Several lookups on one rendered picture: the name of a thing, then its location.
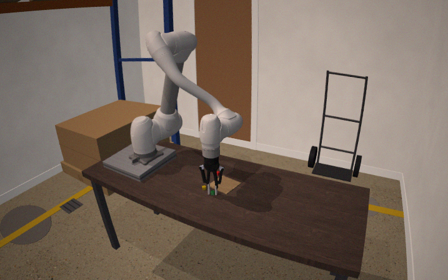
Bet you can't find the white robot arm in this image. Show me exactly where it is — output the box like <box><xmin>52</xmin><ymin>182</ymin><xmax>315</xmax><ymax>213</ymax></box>
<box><xmin>129</xmin><ymin>31</ymin><xmax>243</xmax><ymax>166</ymax></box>

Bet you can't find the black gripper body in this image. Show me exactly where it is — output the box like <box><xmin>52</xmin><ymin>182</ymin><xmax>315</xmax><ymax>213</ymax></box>
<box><xmin>203</xmin><ymin>157</ymin><xmax>220</xmax><ymax>172</ymax></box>

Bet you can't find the tan square mat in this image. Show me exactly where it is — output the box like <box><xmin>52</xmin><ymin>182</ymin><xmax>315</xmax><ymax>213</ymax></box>
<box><xmin>210</xmin><ymin>176</ymin><xmax>241</xmax><ymax>194</ymax></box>

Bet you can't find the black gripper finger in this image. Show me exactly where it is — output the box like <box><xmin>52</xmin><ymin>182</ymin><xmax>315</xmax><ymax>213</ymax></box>
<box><xmin>212</xmin><ymin>166</ymin><xmax>224</xmax><ymax>195</ymax></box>
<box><xmin>199</xmin><ymin>165</ymin><xmax>211</xmax><ymax>194</ymax></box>

